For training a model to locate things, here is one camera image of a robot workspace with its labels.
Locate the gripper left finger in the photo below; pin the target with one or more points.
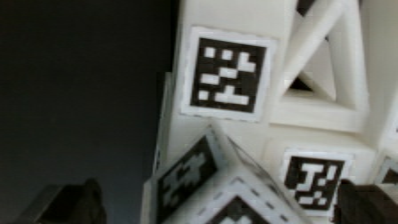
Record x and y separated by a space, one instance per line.
69 204

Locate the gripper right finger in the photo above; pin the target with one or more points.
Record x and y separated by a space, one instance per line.
367 205

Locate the small white tagged block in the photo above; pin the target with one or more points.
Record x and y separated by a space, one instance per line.
216 189

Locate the long chair side piece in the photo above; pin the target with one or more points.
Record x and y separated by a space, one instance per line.
232 44
334 140

